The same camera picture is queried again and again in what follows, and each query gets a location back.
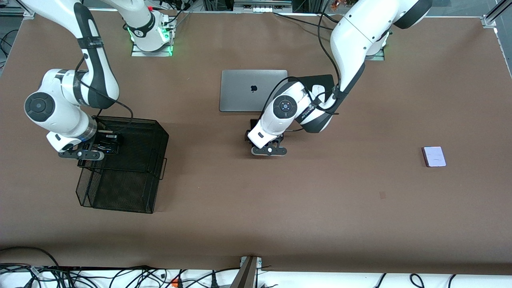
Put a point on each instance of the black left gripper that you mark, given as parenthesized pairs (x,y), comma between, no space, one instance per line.
(248,135)

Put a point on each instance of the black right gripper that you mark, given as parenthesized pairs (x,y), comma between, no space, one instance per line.
(107,141)

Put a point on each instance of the small black flip phone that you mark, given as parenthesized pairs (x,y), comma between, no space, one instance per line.
(110,147)

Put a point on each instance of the long black smartphone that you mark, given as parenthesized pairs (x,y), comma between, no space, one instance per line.
(252,124)

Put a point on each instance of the lavender flip phone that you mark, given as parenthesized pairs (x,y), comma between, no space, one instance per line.
(434,156)

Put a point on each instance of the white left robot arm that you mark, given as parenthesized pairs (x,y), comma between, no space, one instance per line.
(352,36)

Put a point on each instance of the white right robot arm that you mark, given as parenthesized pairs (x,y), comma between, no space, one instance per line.
(92,64)

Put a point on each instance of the black mesh two-tier tray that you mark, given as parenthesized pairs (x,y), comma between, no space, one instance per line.
(132,188)

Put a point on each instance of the grey closed laptop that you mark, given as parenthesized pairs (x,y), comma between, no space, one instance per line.
(240,92)

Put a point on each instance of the white computer mouse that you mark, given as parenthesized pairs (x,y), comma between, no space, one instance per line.
(318,88)

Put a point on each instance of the black mouse pad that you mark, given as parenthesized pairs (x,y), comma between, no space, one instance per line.
(320,79)

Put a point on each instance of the white power strip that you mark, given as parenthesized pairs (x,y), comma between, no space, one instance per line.
(262,8)

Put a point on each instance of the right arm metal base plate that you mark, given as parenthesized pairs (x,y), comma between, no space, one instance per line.
(140,53)

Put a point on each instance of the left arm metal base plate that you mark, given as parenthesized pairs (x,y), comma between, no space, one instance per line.
(378,58)

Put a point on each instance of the aluminium table leg bracket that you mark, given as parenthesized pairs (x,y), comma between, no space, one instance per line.
(246,276)

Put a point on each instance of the aluminium frame rail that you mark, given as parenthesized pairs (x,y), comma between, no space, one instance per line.
(16,12)
(488,20)

